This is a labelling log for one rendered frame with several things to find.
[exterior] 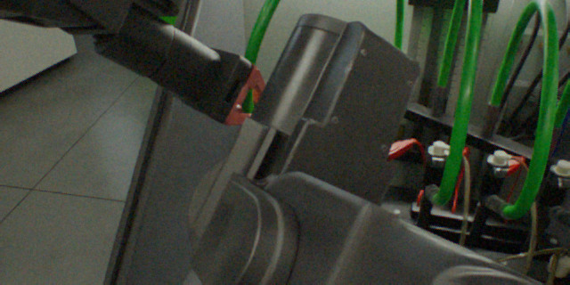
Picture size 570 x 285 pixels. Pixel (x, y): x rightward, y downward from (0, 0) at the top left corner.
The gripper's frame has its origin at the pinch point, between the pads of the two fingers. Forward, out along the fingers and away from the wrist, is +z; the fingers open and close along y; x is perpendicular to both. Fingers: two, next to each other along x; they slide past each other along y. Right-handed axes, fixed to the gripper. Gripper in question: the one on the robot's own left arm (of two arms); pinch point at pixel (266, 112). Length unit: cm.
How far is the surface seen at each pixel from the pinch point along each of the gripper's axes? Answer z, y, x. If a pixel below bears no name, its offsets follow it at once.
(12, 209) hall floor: 29, 189, 87
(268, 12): -7.0, -2.0, -9.1
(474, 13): 7.2, -14.5, -18.5
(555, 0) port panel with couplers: 38, -4, -39
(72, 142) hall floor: 51, 228, 55
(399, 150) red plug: 24.9, 0.4, -4.8
